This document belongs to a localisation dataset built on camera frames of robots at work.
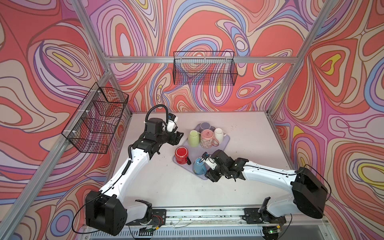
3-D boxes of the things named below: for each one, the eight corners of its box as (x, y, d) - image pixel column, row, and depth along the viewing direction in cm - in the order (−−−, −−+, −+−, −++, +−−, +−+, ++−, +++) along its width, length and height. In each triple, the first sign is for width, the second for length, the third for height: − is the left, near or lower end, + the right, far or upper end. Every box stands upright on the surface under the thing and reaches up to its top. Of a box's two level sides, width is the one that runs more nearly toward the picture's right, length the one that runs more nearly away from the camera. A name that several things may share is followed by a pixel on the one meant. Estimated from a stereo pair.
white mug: (211, 140, 103) (212, 133, 97) (215, 133, 107) (216, 126, 100) (220, 144, 100) (222, 138, 94) (224, 138, 104) (226, 131, 98)
